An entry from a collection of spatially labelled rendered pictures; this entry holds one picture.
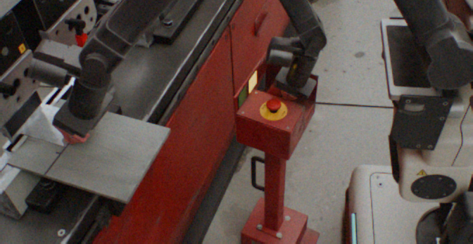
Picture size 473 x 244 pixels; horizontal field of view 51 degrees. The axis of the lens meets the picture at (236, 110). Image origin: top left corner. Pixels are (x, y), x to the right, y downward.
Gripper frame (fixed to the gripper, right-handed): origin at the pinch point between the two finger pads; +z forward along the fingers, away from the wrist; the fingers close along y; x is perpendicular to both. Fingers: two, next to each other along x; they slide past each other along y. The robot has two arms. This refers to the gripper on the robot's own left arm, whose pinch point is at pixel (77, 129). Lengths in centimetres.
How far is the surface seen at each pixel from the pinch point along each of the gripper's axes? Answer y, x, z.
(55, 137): 2.3, -3.1, 3.2
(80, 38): -13.3, -9.0, -8.4
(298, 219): -47, 73, 64
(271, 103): -38, 34, 6
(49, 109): -3.9, -8.2, 5.9
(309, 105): -50, 46, 12
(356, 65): -151, 81, 74
